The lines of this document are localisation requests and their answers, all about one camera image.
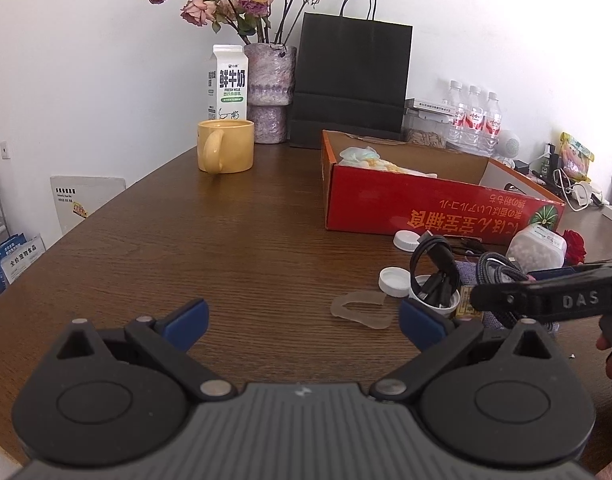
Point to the purple fabric pouch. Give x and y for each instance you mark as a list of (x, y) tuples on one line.
[(468, 272)]

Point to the white cup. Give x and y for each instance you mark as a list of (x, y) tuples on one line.
[(453, 305)]

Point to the blue and white boxes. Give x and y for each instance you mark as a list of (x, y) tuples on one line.
[(16, 265)]

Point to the white ribbed lid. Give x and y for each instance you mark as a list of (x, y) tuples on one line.
[(393, 281)]

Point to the clear plastic bag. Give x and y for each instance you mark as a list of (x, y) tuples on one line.
[(358, 156)]

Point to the black power adapter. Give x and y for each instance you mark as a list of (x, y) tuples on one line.
[(521, 166)]

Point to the yellow snack bag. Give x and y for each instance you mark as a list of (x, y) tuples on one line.
[(575, 157)]

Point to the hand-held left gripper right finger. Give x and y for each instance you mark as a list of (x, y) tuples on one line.
[(421, 327)]

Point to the white wall outlet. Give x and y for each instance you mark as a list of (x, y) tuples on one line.
[(5, 150)]

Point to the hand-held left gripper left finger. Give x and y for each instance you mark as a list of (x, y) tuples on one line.
[(186, 322)]

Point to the black paper bag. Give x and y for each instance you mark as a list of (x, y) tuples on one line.
[(351, 75)]

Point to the red cardboard box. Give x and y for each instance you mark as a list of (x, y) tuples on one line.
[(385, 200)]

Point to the clear plastic jar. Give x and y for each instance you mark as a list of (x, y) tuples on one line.
[(535, 252)]

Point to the flat white box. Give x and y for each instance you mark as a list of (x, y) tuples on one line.
[(430, 107)]

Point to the small tan packet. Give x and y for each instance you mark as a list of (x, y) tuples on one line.
[(468, 302)]

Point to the black upright device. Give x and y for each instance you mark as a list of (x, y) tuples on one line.
[(550, 160)]

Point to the yellow mug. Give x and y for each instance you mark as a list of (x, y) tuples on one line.
[(231, 147)]

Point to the yellow plush toy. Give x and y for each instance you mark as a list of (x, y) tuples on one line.
[(405, 169)]

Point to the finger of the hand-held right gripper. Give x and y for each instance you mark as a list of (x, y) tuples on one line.
[(555, 274), (500, 297)]

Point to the white placard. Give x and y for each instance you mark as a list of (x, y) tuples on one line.
[(96, 200)]

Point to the red artificial rose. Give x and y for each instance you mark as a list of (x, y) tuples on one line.
[(575, 247)]

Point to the purple mottled vase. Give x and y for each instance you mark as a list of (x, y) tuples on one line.
[(268, 90)]

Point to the clear seed container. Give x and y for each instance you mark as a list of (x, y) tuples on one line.
[(425, 136)]

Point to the clear water bottle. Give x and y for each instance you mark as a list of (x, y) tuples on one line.
[(474, 125), (490, 130), (456, 120)]

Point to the white milk carton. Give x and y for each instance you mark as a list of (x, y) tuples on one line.
[(227, 85)]

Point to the white screw lid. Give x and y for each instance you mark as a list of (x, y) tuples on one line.
[(406, 240)]

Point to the white robot speaker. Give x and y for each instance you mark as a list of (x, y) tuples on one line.
[(508, 145)]

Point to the translucent silicone pad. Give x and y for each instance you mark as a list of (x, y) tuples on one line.
[(341, 310)]

